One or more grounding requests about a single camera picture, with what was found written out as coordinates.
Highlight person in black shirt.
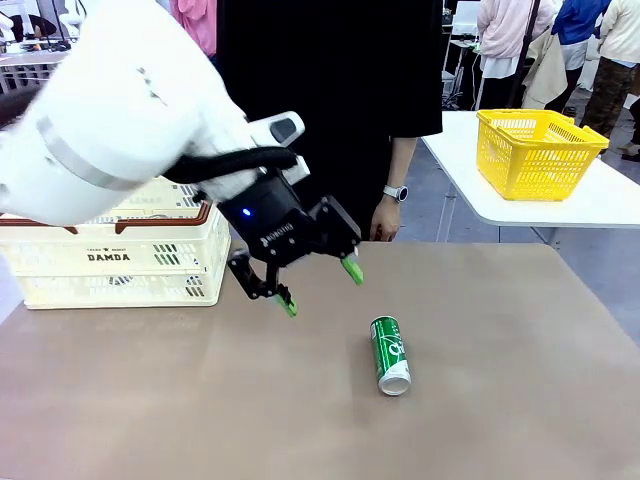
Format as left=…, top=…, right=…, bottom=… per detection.
left=215, top=0, right=444, bottom=244

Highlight person in pink hoodie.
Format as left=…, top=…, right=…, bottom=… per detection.
left=477, top=0, right=556, bottom=111

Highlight person's left hand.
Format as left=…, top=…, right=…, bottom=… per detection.
left=368, top=197, right=401, bottom=244

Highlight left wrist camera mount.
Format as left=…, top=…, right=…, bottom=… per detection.
left=277, top=155, right=311, bottom=190

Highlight person in blue jacket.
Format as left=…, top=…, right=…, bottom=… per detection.
left=552, top=0, right=614, bottom=114

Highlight cream shopping basket brown handles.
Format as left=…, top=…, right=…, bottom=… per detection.
left=0, top=174, right=232, bottom=310

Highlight person in cream jacket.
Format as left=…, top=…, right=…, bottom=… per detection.
left=579, top=0, right=640, bottom=141

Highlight person's left forearm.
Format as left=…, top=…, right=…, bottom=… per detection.
left=384, top=137, right=419, bottom=194

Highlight yellow plastic shopping basket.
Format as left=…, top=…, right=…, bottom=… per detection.
left=475, top=108, right=610, bottom=202

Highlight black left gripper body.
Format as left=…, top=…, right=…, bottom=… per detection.
left=217, top=169, right=316, bottom=267

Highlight person in pink top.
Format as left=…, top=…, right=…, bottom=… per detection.
left=169, top=0, right=219, bottom=59

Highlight green soda can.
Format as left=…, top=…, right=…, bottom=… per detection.
left=369, top=314, right=413, bottom=397

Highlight beige coat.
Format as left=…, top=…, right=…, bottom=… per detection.
left=522, top=29, right=569, bottom=111

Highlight white table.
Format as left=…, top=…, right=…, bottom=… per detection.
left=422, top=110, right=640, bottom=231

